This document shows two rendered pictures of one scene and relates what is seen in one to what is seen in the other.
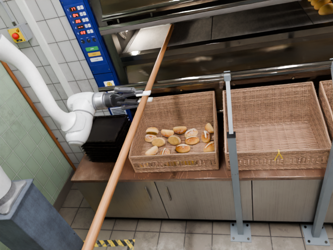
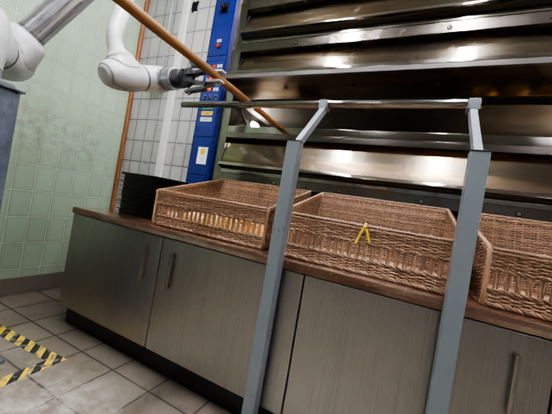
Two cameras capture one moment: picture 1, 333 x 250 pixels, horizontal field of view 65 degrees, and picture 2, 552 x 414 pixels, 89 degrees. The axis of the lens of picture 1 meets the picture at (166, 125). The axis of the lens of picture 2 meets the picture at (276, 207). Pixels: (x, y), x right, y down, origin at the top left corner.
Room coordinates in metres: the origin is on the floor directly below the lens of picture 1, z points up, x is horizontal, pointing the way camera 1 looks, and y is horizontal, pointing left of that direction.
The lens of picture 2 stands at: (0.05, -0.35, 0.74)
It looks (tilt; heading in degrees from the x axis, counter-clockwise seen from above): 0 degrees down; 5
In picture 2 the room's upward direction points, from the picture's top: 10 degrees clockwise
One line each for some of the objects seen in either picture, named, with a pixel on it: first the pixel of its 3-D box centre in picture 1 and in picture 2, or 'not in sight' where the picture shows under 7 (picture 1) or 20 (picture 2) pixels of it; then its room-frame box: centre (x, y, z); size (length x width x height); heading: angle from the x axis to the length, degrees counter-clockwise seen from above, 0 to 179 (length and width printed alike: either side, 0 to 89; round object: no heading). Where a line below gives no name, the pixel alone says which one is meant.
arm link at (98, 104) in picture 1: (101, 100); (172, 79); (1.18, 0.28, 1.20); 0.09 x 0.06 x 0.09; 160
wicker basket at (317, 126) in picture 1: (270, 125); (369, 228); (1.16, -0.61, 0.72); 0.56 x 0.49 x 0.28; 71
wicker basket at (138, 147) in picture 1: (175, 131); (237, 205); (1.36, -0.05, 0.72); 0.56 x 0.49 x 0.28; 72
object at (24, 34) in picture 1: (19, 33); not in sight; (1.88, 0.75, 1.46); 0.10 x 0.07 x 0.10; 71
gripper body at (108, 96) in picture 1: (115, 99); (185, 78); (1.16, 0.21, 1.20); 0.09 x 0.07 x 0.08; 70
